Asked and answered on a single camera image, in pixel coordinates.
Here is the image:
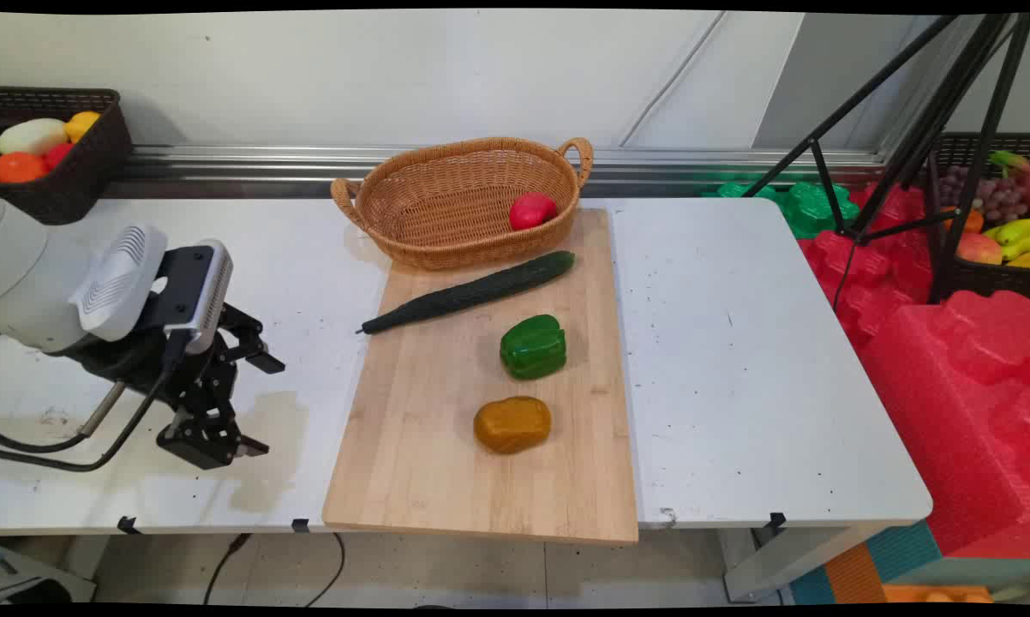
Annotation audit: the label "brown toy potato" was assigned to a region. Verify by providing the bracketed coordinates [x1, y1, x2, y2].
[472, 395, 554, 455]

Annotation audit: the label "large red foam mat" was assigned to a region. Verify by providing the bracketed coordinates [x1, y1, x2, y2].
[856, 290, 1030, 560]

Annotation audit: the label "woven wicker basket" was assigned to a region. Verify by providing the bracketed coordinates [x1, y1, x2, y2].
[330, 136, 595, 272]

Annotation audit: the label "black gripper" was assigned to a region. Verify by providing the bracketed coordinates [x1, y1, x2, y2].
[76, 303, 287, 471]

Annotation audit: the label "green toy bell pepper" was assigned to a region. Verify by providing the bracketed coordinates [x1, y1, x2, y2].
[499, 314, 568, 381]

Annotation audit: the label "red foam mat stack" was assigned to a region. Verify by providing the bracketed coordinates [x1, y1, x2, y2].
[794, 183, 937, 350]

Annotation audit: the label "dark green toy cucumber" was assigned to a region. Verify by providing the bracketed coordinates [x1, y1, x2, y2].
[356, 250, 577, 336]

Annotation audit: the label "wooden cutting board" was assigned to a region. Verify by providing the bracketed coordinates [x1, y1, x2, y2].
[321, 207, 640, 546]

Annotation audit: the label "yellow toy lemon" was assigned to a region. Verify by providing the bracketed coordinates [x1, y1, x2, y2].
[63, 111, 102, 144]

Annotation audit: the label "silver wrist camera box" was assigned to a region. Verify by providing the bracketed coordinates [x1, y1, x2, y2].
[150, 239, 235, 355]

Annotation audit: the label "pale white toy vegetable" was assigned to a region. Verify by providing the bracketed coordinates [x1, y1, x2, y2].
[0, 117, 70, 156]

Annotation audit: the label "purple toy grapes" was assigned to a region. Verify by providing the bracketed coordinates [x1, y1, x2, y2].
[937, 166, 1030, 225]

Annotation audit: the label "grey object under table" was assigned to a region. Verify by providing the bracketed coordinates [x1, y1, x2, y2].
[0, 543, 98, 606]

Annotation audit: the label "green foam mat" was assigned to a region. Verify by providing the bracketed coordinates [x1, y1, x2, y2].
[700, 180, 861, 240]

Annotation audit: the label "black floor cable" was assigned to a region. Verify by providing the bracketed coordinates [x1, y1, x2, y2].
[304, 532, 346, 608]
[201, 533, 252, 607]

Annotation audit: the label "black tripod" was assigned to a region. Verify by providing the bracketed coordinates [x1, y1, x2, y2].
[741, 12, 1030, 303]

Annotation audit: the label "teal and orange foam mat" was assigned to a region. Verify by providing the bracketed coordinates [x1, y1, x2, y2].
[789, 519, 1030, 605]

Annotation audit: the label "dark basket with fruit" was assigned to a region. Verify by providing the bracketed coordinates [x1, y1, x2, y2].
[924, 131, 1030, 302]

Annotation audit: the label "dark woven storage basket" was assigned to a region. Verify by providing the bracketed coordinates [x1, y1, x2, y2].
[0, 87, 135, 226]

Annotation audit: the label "peach toy fruit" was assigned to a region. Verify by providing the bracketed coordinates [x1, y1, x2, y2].
[955, 231, 1005, 266]

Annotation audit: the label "white table leg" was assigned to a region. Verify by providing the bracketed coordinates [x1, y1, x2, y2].
[719, 523, 877, 602]

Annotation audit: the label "metal wall rail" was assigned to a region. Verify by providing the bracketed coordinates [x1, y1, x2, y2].
[104, 144, 886, 200]

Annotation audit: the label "yellow toy bananas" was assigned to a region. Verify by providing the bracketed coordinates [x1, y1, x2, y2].
[981, 218, 1030, 269]

